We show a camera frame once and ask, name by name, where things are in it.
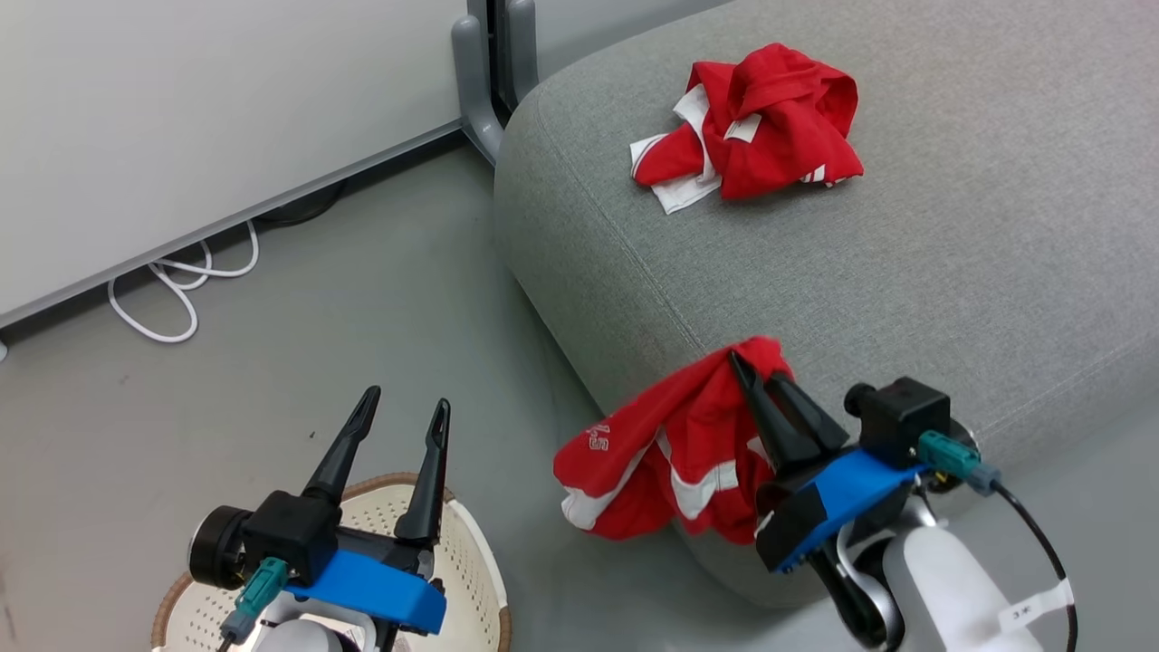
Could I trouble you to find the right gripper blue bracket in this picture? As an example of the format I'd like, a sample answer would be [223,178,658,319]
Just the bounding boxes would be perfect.
[729,351,925,574]

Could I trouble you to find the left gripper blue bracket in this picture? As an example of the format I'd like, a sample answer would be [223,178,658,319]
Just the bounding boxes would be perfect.
[284,386,452,636]

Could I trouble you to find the red white sports shorts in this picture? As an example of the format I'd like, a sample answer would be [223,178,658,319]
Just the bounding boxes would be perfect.
[552,336,800,547]

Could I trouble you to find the red white sports jersey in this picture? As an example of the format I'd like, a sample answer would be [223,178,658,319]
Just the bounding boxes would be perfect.
[629,43,866,216]

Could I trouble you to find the cream perforated laundry basket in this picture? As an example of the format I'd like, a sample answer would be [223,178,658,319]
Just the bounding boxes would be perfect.
[151,471,513,652]

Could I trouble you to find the grey fabric sofa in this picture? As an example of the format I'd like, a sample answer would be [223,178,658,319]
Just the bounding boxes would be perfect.
[493,0,1159,610]

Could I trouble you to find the white looped floor cable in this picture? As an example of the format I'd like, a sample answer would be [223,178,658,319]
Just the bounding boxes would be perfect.
[108,220,261,344]

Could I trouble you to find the white cable label tag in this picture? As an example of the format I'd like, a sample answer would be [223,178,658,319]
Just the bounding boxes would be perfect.
[999,580,1076,633]

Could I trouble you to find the white partition panel grey frame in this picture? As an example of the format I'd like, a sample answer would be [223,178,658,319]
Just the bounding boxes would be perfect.
[0,0,505,330]
[505,0,725,111]

